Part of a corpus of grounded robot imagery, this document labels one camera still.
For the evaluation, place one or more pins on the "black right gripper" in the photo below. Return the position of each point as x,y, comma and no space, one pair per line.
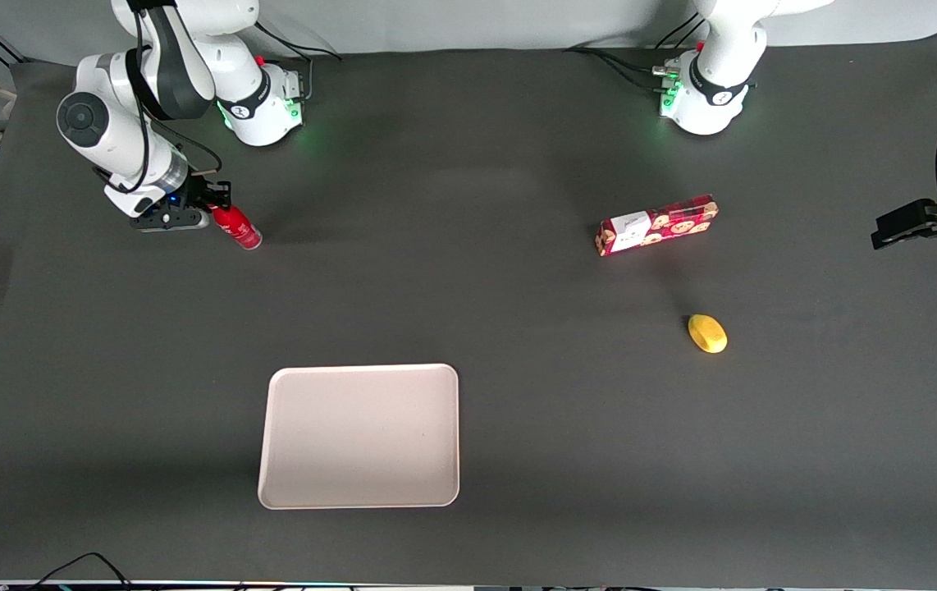
199,194

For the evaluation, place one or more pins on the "red coke bottle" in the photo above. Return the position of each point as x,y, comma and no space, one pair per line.
239,229

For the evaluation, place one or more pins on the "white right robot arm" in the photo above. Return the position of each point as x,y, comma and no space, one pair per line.
230,74

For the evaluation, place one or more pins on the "beige rectangular tray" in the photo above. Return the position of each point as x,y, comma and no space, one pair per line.
360,437

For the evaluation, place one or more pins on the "yellow lemon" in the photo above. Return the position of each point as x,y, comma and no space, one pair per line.
707,333

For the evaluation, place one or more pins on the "red cookie box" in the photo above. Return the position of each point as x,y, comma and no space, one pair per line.
657,226

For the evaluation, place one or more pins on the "dark grey table mat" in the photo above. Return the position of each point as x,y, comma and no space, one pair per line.
518,312

